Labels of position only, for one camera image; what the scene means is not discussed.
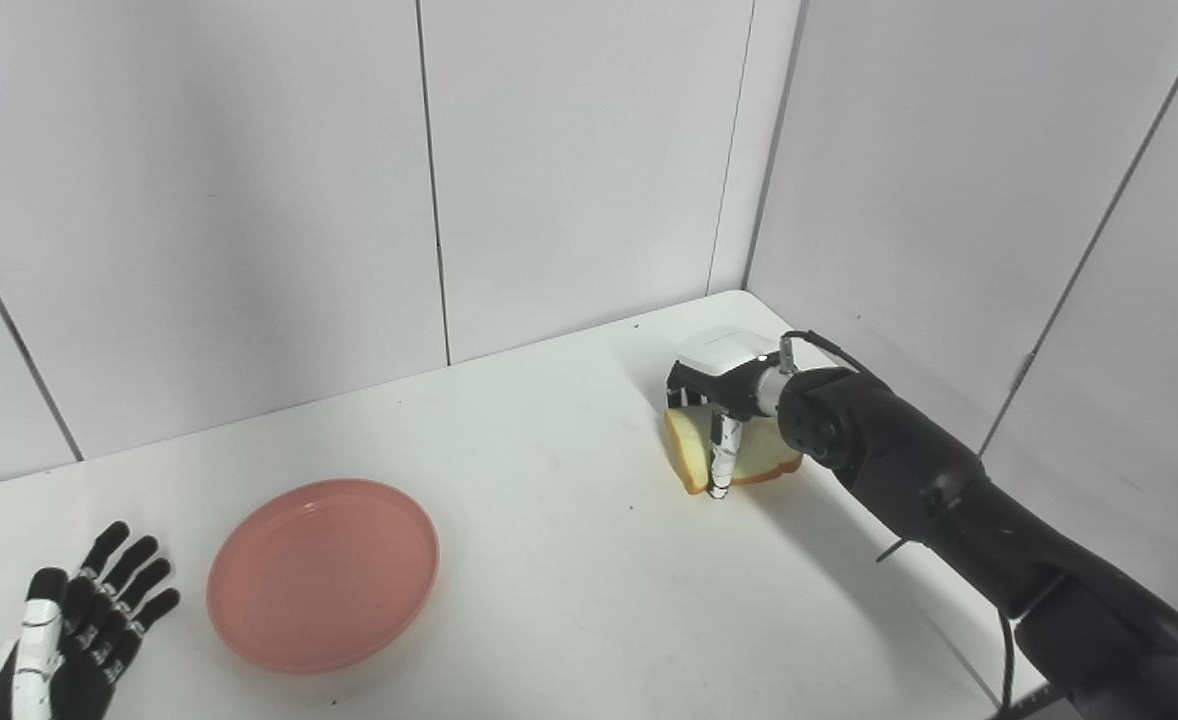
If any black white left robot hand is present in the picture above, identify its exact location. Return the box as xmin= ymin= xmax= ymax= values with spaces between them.
xmin=0 ymin=520 xmax=183 ymax=720

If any pink round plate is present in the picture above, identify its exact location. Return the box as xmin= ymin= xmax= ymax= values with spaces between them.
xmin=206 ymin=479 xmax=441 ymax=675

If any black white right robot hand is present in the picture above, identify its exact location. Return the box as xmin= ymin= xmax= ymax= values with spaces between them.
xmin=664 ymin=325 xmax=786 ymax=500

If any slice of white bread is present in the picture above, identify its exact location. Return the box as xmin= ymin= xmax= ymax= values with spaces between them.
xmin=663 ymin=404 xmax=806 ymax=497

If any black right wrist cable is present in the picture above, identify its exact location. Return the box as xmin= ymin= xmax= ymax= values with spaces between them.
xmin=776 ymin=329 xmax=1022 ymax=720

